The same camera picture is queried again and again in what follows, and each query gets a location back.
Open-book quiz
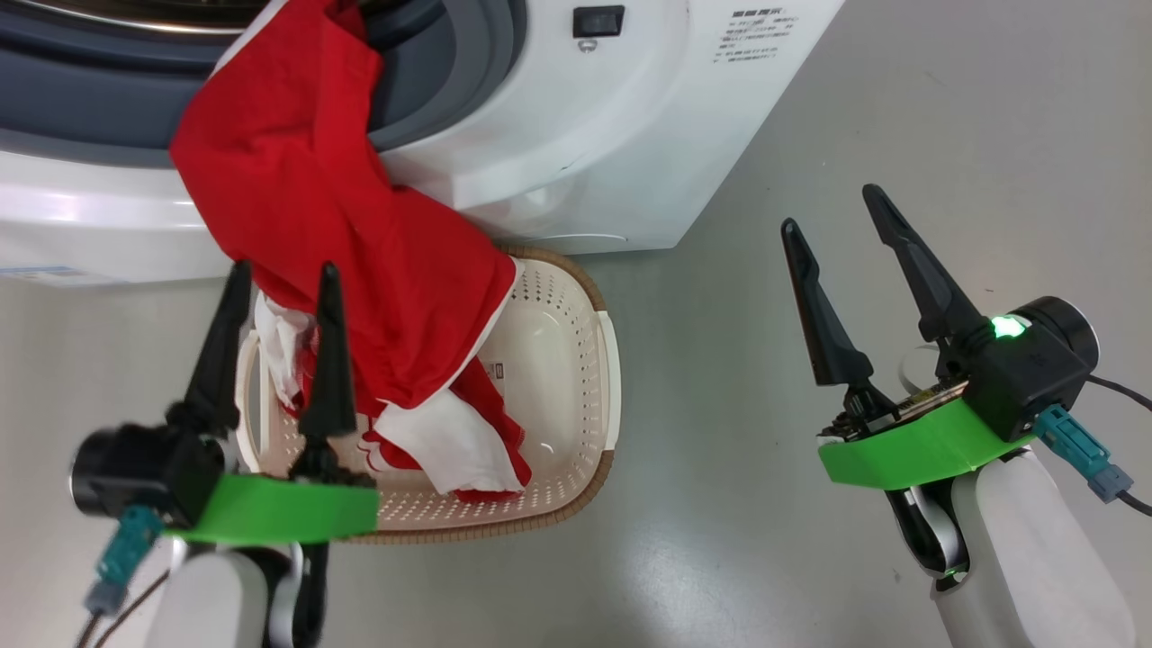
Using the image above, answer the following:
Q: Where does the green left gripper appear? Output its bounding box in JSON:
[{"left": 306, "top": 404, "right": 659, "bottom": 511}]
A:
[{"left": 162, "top": 261, "right": 381, "bottom": 545}]

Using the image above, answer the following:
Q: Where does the blue energy label sticker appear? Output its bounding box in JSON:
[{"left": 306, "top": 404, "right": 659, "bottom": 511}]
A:
[{"left": 0, "top": 265, "right": 91, "bottom": 287}]

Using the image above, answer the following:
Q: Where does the teal cable connector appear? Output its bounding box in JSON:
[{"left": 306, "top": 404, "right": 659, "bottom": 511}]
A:
[
  {"left": 1033, "top": 405, "right": 1135, "bottom": 503},
  {"left": 85, "top": 504, "right": 165, "bottom": 617}
]

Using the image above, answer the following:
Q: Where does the red and white garment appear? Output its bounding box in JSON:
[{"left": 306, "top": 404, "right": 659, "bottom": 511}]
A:
[{"left": 169, "top": 0, "right": 532, "bottom": 502}]

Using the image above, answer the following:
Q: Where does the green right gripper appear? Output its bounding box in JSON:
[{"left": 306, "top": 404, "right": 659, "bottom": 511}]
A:
[{"left": 780, "top": 184, "right": 1036, "bottom": 491}]

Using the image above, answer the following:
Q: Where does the white washing machine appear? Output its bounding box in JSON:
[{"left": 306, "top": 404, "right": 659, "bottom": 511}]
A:
[{"left": 0, "top": 0, "right": 847, "bottom": 287}]

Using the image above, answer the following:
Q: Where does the cream perforated laundry basket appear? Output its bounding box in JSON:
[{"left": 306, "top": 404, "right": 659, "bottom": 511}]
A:
[{"left": 236, "top": 245, "right": 622, "bottom": 544}]

